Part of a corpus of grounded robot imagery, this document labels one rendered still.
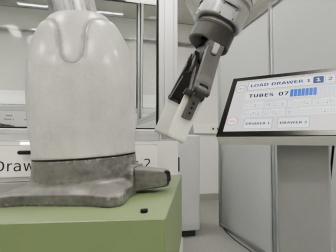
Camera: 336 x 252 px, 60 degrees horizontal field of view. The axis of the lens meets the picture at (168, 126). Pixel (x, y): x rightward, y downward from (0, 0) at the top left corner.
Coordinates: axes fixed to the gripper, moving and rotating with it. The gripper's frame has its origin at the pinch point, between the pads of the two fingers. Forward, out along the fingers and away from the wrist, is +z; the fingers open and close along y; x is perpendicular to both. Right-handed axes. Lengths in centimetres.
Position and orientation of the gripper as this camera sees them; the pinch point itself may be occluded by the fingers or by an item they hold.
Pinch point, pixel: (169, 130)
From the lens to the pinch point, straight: 51.4
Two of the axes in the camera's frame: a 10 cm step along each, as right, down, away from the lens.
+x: 8.9, 4.1, 1.8
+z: -4.1, 9.1, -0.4
